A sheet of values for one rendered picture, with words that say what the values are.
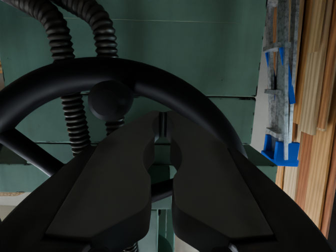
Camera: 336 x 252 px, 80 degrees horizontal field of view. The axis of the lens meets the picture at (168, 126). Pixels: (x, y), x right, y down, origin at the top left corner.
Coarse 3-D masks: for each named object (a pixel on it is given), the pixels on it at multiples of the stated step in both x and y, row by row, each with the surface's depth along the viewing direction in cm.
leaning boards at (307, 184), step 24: (312, 0) 143; (312, 24) 132; (288, 48) 161; (312, 48) 132; (312, 72) 140; (312, 96) 140; (312, 120) 141; (312, 144) 160; (288, 168) 204; (312, 168) 161; (288, 192) 200; (312, 192) 162; (312, 216) 163
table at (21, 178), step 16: (0, 160) 39; (16, 160) 39; (256, 160) 41; (0, 176) 38; (16, 176) 38; (32, 176) 38; (48, 176) 38; (160, 176) 34; (272, 176) 39; (160, 208) 30
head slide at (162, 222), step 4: (160, 212) 69; (164, 212) 69; (160, 216) 69; (164, 216) 69; (160, 220) 70; (164, 220) 70; (160, 224) 70; (164, 224) 70; (160, 228) 70; (164, 228) 70; (160, 232) 71; (164, 232) 71; (164, 236) 71
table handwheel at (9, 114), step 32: (64, 64) 16; (96, 64) 16; (128, 64) 16; (0, 96) 17; (32, 96) 17; (160, 96) 17; (192, 96) 17; (0, 128) 17; (224, 128) 18; (32, 160) 18; (160, 192) 19
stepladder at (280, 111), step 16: (272, 0) 106; (288, 0) 96; (288, 16) 98; (272, 32) 115; (288, 32) 99; (272, 48) 108; (272, 64) 118; (288, 64) 104; (272, 80) 120; (288, 80) 105; (272, 96) 122; (288, 96) 107; (272, 112) 124; (288, 112) 110; (272, 128) 126; (288, 128) 111; (272, 144) 128; (288, 144) 113; (272, 160) 117; (288, 160) 115
